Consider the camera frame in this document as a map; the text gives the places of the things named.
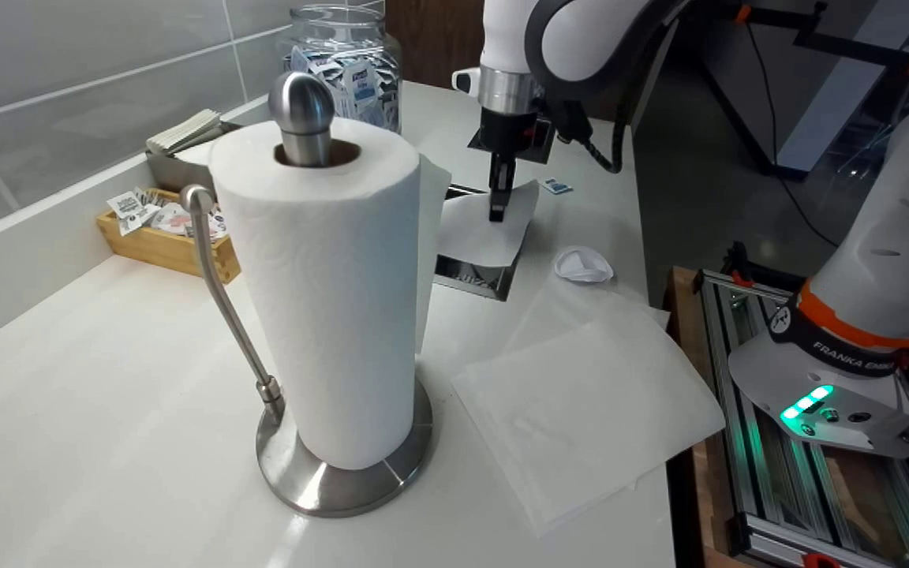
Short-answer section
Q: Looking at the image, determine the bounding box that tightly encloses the large paper towel sheet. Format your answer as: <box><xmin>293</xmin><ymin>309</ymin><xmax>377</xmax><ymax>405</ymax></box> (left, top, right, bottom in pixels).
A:
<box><xmin>446</xmin><ymin>282</ymin><xmax>728</xmax><ymax>541</ymax></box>

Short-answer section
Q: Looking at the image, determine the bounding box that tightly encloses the white packet on counter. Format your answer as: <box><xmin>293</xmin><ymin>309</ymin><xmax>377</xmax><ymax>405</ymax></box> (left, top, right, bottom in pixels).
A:
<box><xmin>553</xmin><ymin>243</ymin><xmax>618</xmax><ymax>288</ymax></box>

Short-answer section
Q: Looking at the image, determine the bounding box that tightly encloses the black stand with orange clamps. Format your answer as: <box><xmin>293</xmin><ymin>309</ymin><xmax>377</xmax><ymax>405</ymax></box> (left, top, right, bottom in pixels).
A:
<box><xmin>732</xmin><ymin>0</ymin><xmax>909</xmax><ymax>184</ymax></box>

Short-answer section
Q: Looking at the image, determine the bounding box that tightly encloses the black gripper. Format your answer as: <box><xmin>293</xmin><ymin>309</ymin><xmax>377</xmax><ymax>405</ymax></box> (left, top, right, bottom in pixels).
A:
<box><xmin>467</xmin><ymin>107</ymin><xmax>559</xmax><ymax>225</ymax></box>

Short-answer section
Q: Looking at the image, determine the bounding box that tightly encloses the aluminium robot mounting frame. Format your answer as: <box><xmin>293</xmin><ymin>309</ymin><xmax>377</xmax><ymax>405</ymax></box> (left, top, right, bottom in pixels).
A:
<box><xmin>690</xmin><ymin>266</ymin><xmax>909</xmax><ymax>568</ymax></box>

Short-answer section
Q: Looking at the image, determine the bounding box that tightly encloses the white paper towel roll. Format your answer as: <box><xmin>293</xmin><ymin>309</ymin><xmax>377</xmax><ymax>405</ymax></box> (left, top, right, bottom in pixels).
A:
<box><xmin>204</xmin><ymin>114</ymin><xmax>448</xmax><ymax>473</ymax></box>

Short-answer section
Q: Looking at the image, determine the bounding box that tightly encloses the steel-rimmed counter bin opening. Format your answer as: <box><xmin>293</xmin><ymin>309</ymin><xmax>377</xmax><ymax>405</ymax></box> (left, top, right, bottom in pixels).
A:
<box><xmin>430</xmin><ymin>179</ymin><xmax>528</xmax><ymax>305</ymax></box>

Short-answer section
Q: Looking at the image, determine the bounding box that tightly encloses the wooden packet tray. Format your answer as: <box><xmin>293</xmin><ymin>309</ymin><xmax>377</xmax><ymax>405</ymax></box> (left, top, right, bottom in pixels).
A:
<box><xmin>93</xmin><ymin>185</ymin><xmax>244</xmax><ymax>288</ymax></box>

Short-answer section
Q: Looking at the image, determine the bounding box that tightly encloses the small paper towel piece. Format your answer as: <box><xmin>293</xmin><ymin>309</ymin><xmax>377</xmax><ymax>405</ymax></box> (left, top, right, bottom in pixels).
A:
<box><xmin>432</xmin><ymin>176</ymin><xmax>541</xmax><ymax>270</ymax></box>

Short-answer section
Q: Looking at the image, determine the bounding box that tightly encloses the glass jar of packets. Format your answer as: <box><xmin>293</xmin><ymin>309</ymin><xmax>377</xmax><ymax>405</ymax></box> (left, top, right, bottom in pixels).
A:
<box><xmin>283</xmin><ymin>0</ymin><xmax>405</xmax><ymax>137</ymax></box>

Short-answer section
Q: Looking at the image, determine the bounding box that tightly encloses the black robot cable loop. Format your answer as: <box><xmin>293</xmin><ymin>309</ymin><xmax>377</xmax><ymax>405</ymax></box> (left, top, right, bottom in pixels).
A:
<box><xmin>553</xmin><ymin>13</ymin><xmax>688</xmax><ymax>176</ymax></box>

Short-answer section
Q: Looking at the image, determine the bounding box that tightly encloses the steel paper towel holder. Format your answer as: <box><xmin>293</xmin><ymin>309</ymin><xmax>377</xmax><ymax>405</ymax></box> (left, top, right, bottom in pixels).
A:
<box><xmin>178</xmin><ymin>68</ymin><xmax>439</xmax><ymax>521</ymax></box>

